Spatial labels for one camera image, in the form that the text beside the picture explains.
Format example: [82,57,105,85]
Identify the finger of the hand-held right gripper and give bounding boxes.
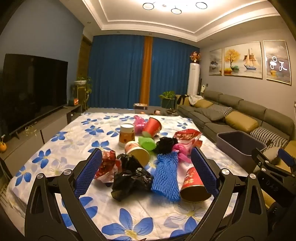
[278,148,296,166]
[252,148,278,172]

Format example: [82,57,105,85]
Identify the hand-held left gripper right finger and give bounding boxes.
[185,147,269,241]

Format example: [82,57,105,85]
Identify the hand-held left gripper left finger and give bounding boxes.
[24,148,103,241]

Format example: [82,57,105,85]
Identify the red paper cup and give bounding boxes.
[180,166,212,203]

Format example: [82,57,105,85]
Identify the red white wrapper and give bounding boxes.
[94,149,122,183]

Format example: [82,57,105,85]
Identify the grey plastic bin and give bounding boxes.
[216,131,267,171]

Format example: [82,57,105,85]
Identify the pink plastic bag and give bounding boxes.
[171,143,192,164]
[134,116,148,135]

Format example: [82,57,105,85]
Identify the blue foam net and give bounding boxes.
[151,152,181,202]

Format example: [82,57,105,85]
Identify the red snack bag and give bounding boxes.
[173,128,202,149]

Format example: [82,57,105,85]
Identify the large black plastic bag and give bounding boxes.
[111,154,154,202]

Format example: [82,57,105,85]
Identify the small black plastic bag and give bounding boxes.
[154,137,178,154]

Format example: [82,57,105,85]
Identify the white orange paper cup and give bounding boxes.
[119,123,135,147]

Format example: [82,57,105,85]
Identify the orange kraft paper cup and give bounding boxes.
[124,141,151,168]

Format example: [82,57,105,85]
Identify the red instant noodle cup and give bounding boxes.
[142,117,162,139]

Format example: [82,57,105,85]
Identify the plump grey cushion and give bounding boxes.
[264,140,289,163]

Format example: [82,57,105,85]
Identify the black white houndstooth cushion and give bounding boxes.
[250,126,288,149]

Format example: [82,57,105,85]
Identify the blue floral tablecloth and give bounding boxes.
[6,112,250,241]

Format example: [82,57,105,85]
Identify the large yellow cushion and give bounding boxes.
[225,111,259,133]

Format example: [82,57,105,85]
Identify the grey sectional sofa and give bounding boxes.
[176,90,296,149]

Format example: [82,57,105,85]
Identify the flat grey cushion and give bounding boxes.
[194,108,225,121]

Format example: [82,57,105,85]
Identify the grey television cabinet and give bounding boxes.
[0,104,82,167]

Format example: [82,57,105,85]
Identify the black white diamond cushion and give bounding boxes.
[209,104,233,116]

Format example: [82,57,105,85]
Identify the small yellow cushion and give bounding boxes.
[193,100,213,108]

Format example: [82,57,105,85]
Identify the yellow ribbon scraps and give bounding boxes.
[23,124,38,138]

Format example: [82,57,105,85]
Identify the white cloth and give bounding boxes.
[188,95,204,105]

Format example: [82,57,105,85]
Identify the black garment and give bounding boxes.
[177,95,190,106]

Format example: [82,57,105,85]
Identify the potted plant dark green pot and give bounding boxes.
[159,91,176,109]

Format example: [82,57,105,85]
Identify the trailing plant white pot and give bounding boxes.
[73,76,93,110]

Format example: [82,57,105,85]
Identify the white tower air conditioner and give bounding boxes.
[187,62,200,96]

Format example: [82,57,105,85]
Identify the framed painting with reflection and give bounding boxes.
[263,40,292,86]

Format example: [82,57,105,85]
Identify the black television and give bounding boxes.
[0,54,68,139]

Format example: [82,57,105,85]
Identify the blue curtain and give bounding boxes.
[89,35,146,109]
[148,37,200,108]

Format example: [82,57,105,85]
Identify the sailboat framed painting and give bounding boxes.
[223,42,263,79]

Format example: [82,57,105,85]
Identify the small grey framed painting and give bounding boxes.
[209,49,223,76]

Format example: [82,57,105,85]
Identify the orange curtain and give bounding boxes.
[139,36,153,105]

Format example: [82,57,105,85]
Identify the ring ceiling light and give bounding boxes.
[129,0,208,15]

